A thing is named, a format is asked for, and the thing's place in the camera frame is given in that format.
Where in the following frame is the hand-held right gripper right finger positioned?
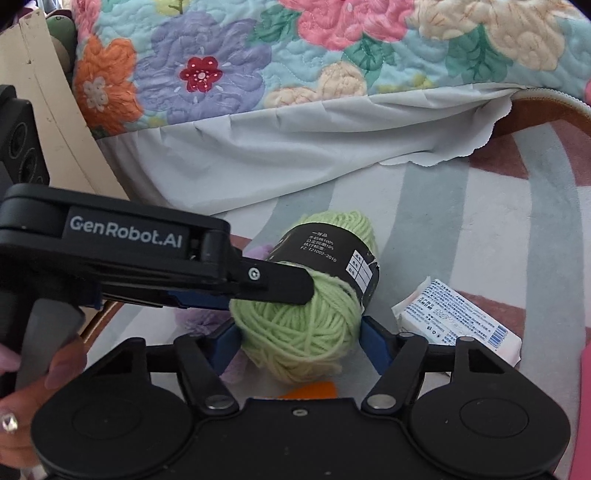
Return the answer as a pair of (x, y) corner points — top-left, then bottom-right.
(360, 316), (513, 414)

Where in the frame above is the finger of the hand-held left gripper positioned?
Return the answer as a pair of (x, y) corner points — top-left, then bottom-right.
(99, 286), (232, 311)
(203, 231), (315, 305)

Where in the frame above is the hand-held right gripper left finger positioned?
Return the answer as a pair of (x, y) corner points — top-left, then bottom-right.
(87, 319), (243, 411)

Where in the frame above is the purple plush toy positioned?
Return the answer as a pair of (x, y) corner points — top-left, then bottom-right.
(174, 242), (271, 386)

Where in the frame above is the green yarn ball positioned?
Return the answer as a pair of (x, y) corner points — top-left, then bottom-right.
(229, 210), (382, 384)

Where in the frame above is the pink cardboard box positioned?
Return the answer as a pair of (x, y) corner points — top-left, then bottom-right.
(567, 342), (591, 480)

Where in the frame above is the person's left hand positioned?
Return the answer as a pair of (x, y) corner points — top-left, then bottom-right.
(0, 340), (88, 469)

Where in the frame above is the orange makeup sponge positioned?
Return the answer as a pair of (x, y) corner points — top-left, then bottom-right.
(279, 381), (339, 400)

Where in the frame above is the white soap bar packet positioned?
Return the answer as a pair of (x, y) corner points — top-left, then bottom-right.
(392, 277), (523, 368)

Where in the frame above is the checkered striped rug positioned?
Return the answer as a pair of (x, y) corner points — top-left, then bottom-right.
(81, 88), (591, 480)

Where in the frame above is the dull green round object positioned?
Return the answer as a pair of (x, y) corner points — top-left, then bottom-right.
(46, 14), (78, 86)

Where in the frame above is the floral quilted bedspread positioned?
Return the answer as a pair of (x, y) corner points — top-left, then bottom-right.
(69, 0), (591, 139)

